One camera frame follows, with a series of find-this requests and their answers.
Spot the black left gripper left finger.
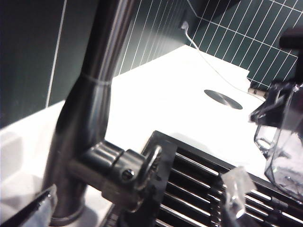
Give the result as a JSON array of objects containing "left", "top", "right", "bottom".
[{"left": 0, "top": 184, "right": 58, "bottom": 227}]

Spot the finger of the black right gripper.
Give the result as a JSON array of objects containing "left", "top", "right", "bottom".
[{"left": 249, "top": 84, "right": 292, "bottom": 127}]

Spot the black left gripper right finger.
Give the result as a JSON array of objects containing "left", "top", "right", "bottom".
[{"left": 219, "top": 166, "right": 257, "bottom": 227}]

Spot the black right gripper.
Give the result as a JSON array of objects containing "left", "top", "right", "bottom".
[{"left": 278, "top": 27, "right": 303, "bottom": 84}]

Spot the clear faceted glass mug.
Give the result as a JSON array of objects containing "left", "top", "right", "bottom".
[{"left": 253, "top": 82, "right": 303, "bottom": 204}]

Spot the steel faucet lever handle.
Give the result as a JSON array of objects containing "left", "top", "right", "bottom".
[{"left": 104, "top": 139, "right": 178, "bottom": 214}]

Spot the black sink drying rack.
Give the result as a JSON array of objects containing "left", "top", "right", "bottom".
[{"left": 153, "top": 151, "right": 303, "bottom": 227}]

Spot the black kitchen sink basin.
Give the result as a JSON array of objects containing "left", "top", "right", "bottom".
[{"left": 104, "top": 130, "right": 303, "bottom": 227}]

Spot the grey metal faucet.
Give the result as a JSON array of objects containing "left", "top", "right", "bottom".
[{"left": 48, "top": 0, "right": 140, "bottom": 227}]

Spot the round steel countertop cover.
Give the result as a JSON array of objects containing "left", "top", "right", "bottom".
[{"left": 204, "top": 89, "right": 243, "bottom": 110}]

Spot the white power cable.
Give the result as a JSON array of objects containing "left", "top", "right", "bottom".
[{"left": 184, "top": 26, "right": 267, "bottom": 103}]

